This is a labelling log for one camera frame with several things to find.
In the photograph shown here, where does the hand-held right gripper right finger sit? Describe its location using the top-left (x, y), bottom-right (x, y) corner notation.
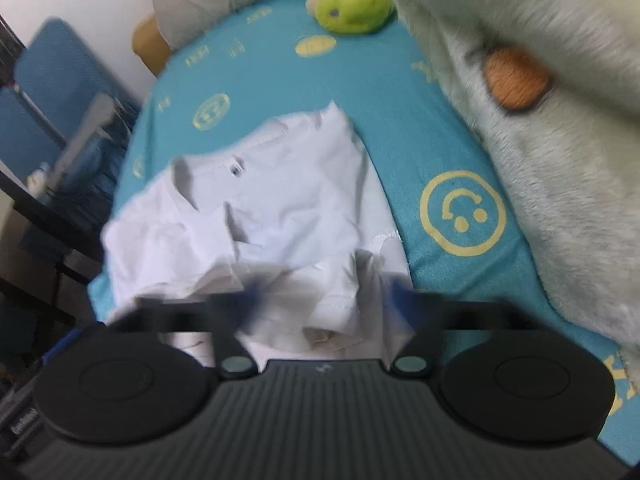
top-left (382, 277), bottom-right (543, 380)

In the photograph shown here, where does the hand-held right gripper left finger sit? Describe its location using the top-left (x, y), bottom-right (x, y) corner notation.
top-left (107, 280), bottom-right (266, 380)

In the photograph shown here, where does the white t-shirt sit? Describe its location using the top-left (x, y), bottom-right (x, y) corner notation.
top-left (100, 101), bottom-right (413, 361)

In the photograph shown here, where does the white table with dark top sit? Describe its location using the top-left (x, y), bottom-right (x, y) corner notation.
top-left (0, 170), bottom-right (106, 281)

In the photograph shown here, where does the bed with teal smiley sheet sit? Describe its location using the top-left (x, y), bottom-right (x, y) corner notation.
top-left (87, 0), bottom-right (640, 461)

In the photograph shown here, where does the light green fleece blanket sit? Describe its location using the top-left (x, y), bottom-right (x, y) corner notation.
top-left (375, 0), bottom-right (640, 343)

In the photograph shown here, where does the small white plush toy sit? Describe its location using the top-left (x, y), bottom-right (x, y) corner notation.
top-left (27, 162), bottom-right (51, 196)

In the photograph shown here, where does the grey cloth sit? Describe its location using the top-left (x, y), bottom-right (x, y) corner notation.
top-left (50, 92), bottom-right (126, 186)

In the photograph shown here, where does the blue covered chair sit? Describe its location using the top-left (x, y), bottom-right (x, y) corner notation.
top-left (0, 85), bottom-right (66, 181)
top-left (14, 17), bottom-right (141, 211)

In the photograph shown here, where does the yellow-brown headboard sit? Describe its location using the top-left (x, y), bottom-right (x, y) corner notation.
top-left (131, 14), bottom-right (171, 77)

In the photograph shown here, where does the green plush toy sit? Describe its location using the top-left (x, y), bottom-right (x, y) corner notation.
top-left (306, 0), bottom-right (397, 36)

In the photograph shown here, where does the grey pillow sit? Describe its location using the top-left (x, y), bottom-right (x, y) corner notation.
top-left (145, 0), bottom-right (371, 51)

